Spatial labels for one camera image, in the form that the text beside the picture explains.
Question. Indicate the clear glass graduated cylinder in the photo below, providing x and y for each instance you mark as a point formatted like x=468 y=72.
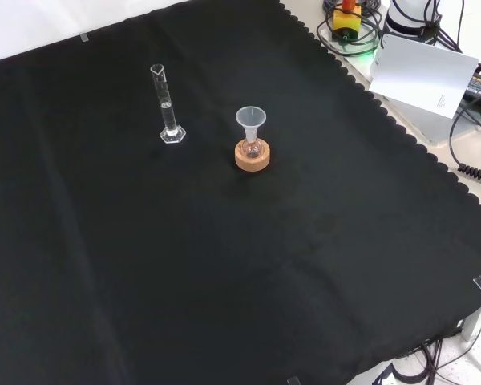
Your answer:
x=166 y=116

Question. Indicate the clear tape strip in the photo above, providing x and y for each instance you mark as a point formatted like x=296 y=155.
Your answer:
x=84 y=37

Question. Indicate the grey base plate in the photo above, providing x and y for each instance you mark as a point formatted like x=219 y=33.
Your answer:
x=425 y=124

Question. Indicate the black cloth with scalloped edge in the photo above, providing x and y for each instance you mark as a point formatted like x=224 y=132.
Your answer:
x=224 y=260

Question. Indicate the small round-bottom glass flask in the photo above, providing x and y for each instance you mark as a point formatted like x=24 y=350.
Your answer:
x=251 y=149

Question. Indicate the pale board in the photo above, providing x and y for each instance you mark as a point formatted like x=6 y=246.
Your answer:
x=421 y=76

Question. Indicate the grey metal bench leg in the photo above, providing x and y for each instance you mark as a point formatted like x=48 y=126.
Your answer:
x=475 y=321

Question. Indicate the clear plastic funnel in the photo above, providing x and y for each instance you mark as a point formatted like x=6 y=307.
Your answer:
x=250 y=118

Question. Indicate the yellow stop button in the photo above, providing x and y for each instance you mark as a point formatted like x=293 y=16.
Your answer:
x=346 y=24

